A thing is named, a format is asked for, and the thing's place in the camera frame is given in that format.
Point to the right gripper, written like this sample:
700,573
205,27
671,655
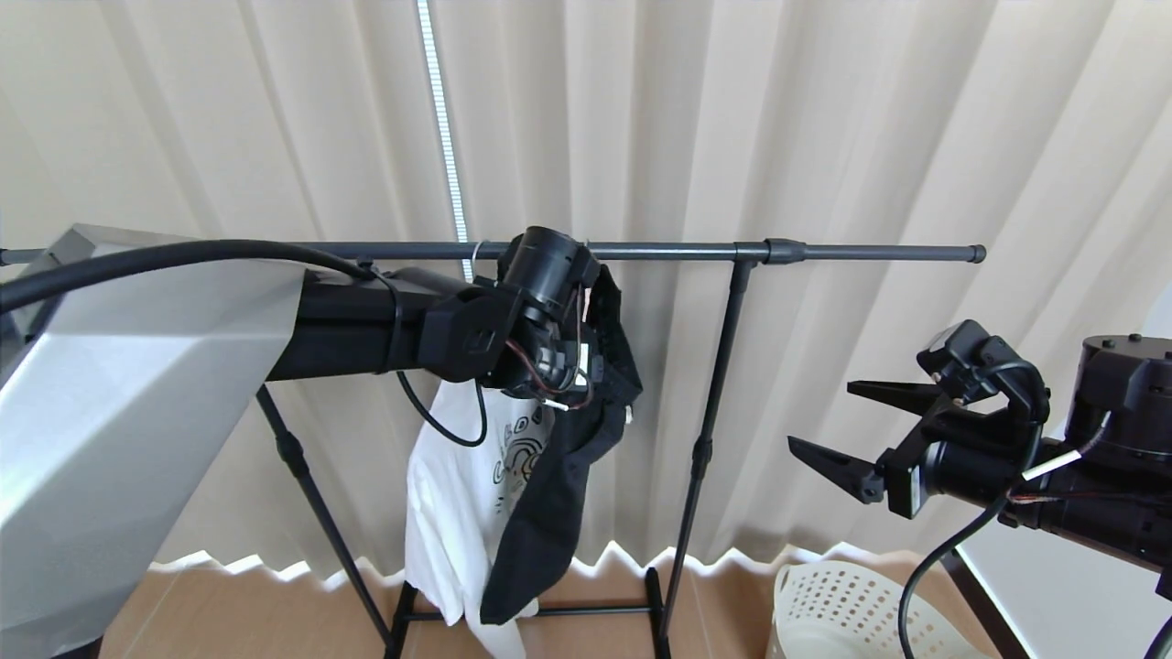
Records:
971,467

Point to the black garment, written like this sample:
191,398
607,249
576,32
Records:
549,513

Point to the white printed t-shirt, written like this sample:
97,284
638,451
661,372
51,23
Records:
449,494

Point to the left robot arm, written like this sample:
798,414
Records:
119,412

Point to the white laundry basket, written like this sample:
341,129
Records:
851,613

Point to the black clothes rack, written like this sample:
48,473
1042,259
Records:
687,251

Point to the beige curtain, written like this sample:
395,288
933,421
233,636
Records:
778,119

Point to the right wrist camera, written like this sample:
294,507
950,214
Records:
975,357

